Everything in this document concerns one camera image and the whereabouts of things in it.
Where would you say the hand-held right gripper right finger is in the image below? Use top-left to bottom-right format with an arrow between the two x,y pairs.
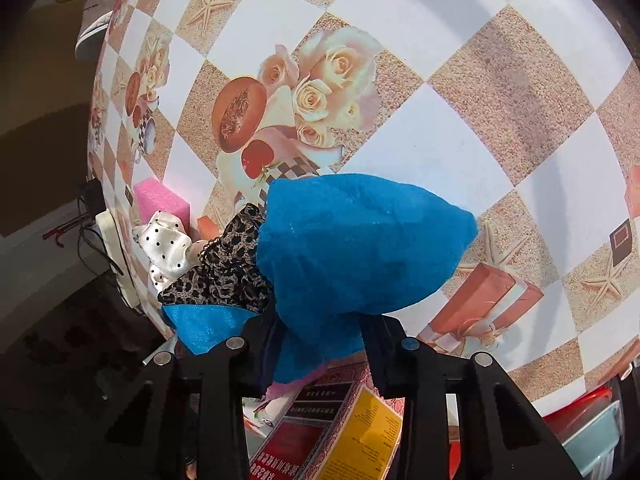
361,314 -> 583,480

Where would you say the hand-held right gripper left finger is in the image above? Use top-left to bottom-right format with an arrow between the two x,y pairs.
105,310 -> 286,480

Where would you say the pink foam sponge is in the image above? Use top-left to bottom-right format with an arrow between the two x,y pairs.
133,178 -> 191,231
266,364 -> 328,402

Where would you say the red cardboard box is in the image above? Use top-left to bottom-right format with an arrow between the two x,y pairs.
246,355 -> 404,480

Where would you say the blue fuzzy cloth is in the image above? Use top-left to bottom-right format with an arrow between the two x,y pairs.
161,173 -> 480,398

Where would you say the leopard print scrunchie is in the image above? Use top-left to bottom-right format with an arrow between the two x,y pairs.
157,203 -> 277,314

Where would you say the white polka dot scrunchie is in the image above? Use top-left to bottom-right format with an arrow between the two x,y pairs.
132,210 -> 202,294

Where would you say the white power strip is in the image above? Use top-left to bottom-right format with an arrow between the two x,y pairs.
94,210 -> 145,312

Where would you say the red plastic container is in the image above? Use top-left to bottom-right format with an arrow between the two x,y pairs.
542,384 -> 626,443

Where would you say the black charger plug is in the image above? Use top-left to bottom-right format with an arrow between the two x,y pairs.
82,179 -> 107,214

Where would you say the teal plastic container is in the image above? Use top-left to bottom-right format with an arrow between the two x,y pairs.
561,404 -> 627,480

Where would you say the checkered printed tablecloth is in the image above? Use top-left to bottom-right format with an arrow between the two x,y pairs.
86,0 -> 640,413

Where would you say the white sneaker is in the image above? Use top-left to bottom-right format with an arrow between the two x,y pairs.
75,0 -> 139,61

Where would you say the black cable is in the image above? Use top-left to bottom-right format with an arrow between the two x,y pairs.
75,195 -> 126,277

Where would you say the red handled tool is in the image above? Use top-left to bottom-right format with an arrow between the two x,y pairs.
42,214 -> 97,249

